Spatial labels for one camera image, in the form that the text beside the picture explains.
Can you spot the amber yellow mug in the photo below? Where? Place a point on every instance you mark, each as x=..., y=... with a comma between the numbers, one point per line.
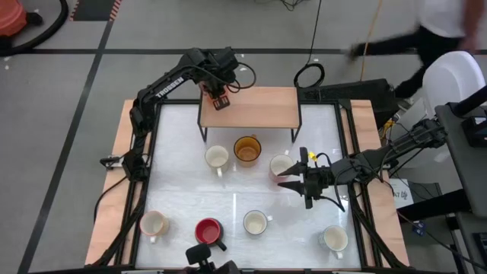
x=247, y=152

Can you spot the person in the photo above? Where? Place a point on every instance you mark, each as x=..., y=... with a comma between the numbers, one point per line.
x=437, y=15

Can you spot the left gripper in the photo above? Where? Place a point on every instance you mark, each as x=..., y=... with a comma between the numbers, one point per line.
x=222, y=68

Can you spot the black box device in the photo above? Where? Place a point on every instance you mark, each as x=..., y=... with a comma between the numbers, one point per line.
x=475, y=131

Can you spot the blue white flower mug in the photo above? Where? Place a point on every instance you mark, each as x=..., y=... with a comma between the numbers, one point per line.
x=255, y=222

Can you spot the yellow tag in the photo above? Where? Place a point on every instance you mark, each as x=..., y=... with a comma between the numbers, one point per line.
x=312, y=155

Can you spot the black computer case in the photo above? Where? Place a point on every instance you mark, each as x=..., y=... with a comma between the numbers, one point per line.
x=354, y=91

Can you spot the orange vacuum cleaner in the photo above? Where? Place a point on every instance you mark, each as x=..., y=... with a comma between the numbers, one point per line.
x=11, y=17

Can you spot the light green mug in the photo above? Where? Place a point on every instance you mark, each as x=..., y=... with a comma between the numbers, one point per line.
x=217, y=156

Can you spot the wooden shelf black metal legs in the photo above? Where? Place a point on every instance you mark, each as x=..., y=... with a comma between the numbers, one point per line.
x=258, y=108

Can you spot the black angled bar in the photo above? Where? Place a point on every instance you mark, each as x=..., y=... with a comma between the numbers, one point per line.
x=470, y=100

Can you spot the red mug white inside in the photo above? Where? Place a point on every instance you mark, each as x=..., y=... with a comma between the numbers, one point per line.
x=281, y=164

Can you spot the black mat striped edge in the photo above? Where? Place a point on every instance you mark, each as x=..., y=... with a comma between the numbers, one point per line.
x=93, y=9

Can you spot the peach patterned mug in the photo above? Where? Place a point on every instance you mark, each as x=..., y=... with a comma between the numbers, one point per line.
x=154, y=223

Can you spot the white chair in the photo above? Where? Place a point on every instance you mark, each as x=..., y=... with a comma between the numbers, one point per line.
x=449, y=80

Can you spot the black aluminium table frame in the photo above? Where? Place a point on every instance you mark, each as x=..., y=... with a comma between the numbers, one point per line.
x=364, y=243

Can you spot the blue tag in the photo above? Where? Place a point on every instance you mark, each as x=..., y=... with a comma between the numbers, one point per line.
x=419, y=228

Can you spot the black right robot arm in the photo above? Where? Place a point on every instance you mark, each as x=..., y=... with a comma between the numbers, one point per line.
x=403, y=146

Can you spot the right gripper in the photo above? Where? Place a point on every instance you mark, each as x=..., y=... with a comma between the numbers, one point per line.
x=319, y=179

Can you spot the dark grey desk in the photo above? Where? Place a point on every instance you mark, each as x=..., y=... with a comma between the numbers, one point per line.
x=473, y=179

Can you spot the white teal lattice mug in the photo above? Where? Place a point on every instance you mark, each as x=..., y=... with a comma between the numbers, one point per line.
x=335, y=239

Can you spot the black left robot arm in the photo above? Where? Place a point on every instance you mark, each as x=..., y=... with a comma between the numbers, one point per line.
x=167, y=85

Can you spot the white printed paper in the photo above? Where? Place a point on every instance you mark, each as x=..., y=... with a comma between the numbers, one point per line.
x=401, y=196

